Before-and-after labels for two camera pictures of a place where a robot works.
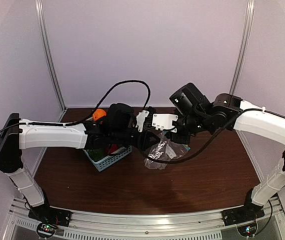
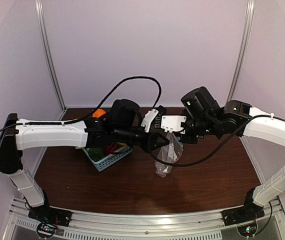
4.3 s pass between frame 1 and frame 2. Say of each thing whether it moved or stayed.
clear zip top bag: moved
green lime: stayed
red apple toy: stayed
